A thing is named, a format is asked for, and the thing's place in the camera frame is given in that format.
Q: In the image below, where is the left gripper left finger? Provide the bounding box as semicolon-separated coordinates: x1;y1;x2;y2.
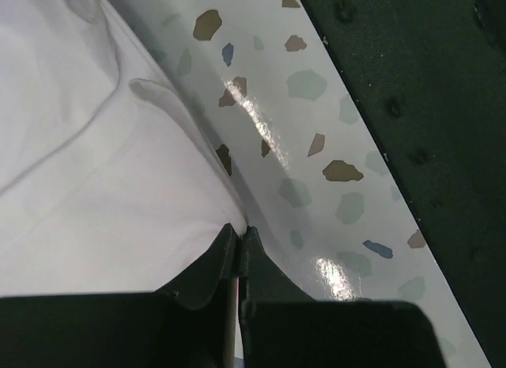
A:
1;225;238;367

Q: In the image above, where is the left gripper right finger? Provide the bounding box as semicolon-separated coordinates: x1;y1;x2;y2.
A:
238;227;446;367

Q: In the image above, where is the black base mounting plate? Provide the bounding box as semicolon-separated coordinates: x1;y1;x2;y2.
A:
301;0;505;367

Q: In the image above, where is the white t shirt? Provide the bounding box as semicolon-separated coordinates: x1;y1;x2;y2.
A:
1;0;247;297

